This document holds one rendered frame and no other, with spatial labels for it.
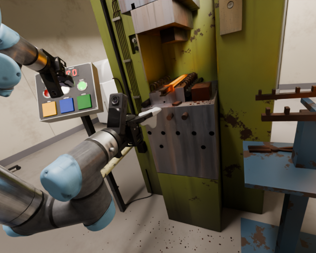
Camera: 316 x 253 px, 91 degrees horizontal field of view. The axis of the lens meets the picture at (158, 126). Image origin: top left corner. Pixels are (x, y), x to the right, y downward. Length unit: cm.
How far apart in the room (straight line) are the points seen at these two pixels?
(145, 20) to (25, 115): 311
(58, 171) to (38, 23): 372
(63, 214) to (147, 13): 79
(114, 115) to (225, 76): 65
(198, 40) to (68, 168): 113
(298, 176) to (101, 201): 65
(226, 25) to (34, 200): 90
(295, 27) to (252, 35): 335
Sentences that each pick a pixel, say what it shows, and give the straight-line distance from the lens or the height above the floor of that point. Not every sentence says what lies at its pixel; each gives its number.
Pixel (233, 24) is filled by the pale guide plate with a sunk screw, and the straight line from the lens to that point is 89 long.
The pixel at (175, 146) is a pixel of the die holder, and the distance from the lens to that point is 89.
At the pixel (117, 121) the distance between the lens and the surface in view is 42.
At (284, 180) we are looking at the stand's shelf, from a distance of 73.
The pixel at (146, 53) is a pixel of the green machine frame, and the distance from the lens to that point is 107.
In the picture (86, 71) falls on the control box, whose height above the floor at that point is 116.
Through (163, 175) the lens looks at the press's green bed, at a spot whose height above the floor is 45.
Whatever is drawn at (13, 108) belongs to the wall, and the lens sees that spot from 362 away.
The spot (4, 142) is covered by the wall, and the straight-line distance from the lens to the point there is 367.
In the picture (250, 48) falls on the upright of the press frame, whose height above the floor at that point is 110.
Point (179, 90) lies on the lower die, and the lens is 82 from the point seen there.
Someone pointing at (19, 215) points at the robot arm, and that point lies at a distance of 42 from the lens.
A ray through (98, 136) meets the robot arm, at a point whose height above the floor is 101.
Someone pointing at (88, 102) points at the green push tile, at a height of 100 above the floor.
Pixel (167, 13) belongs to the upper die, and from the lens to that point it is 82.
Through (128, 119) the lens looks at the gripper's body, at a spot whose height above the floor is 101.
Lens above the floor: 115
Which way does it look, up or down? 23 degrees down
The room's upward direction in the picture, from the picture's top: 12 degrees counter-clockwise
